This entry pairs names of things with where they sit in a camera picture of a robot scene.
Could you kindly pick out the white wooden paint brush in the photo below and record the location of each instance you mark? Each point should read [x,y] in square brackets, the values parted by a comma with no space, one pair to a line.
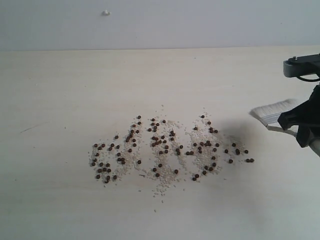
[268,115]

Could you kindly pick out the scattered rice and brown pellets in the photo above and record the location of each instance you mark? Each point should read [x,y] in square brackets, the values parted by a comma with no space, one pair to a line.
[161,150]

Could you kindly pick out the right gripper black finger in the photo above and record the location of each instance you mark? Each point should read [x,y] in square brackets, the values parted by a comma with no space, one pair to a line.
[307,117]

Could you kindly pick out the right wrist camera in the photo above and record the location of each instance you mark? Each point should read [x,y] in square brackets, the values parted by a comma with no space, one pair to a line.
[299,66]

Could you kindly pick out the small white wall hook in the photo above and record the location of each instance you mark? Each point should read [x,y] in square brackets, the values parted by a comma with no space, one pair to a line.
[105,13]

